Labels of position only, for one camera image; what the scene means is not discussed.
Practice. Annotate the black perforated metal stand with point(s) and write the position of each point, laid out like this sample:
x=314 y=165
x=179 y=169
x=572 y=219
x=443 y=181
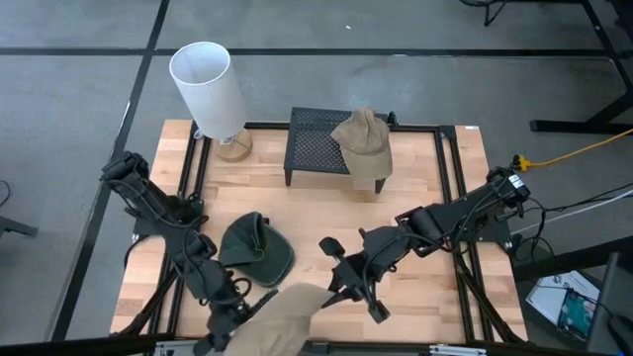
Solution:
x=311 y=143

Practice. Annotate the white paper sheet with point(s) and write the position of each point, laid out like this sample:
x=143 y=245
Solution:
x=546 y=296

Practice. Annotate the black desk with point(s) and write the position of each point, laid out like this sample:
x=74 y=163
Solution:
x=613 y=296

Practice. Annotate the black aluminium rig frame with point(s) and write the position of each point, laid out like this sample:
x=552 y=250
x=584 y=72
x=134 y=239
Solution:
x=447 y=163

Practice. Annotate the green circuit board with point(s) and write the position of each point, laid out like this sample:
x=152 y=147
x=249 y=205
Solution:
x=576 y=315

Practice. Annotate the grey chair leg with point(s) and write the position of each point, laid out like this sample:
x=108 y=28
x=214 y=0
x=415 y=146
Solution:
x=17 y=227

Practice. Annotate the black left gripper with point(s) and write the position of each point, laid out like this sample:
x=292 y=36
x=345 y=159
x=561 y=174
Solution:
x=222 y=316

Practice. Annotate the white shade wooden base lamp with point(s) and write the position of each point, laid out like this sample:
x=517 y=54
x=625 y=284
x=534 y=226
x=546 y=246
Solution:
x=207 y=89

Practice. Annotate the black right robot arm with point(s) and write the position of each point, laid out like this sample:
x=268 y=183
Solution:
x=460 y=215

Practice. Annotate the black chair base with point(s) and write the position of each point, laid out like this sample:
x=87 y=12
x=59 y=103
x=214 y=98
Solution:
x=489 y=14

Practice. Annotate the dark green cap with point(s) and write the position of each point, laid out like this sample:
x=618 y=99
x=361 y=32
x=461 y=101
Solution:
x=257 y=252

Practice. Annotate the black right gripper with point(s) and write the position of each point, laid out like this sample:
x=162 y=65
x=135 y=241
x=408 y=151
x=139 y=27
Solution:
x=376 y=252

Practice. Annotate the beige cap with white label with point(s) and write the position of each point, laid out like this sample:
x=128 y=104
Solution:
x=282 y=321

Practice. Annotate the black desk leg frame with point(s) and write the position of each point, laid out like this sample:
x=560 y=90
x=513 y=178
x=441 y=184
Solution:
x=569 y=126

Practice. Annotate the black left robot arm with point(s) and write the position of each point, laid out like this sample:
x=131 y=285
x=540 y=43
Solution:
x=143 y=198

